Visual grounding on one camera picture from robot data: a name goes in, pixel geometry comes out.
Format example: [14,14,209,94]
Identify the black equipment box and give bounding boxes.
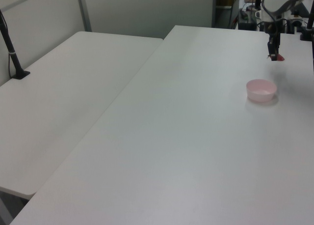
[238,19,259,31]

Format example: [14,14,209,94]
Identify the grey metal partition frame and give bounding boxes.
[0,0,93,32]

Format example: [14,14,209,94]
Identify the thin black stand cable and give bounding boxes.
[6,52,14,79]

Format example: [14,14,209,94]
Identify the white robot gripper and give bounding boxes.
[261,9,282,62]

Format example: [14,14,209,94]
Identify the dark metal rack post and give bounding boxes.
[211,0,218,28]

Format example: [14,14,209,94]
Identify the red toy strawberry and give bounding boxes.
[266,53,286,63]

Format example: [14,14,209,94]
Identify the pink plastic bowl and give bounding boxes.
[246,79,278,103]

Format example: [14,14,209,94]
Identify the grey braided cable sleeve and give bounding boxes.
[261,0,308,22]

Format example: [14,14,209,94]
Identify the black clamped camera stand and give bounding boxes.
[0,9,31,81]
[299,3,314,42]

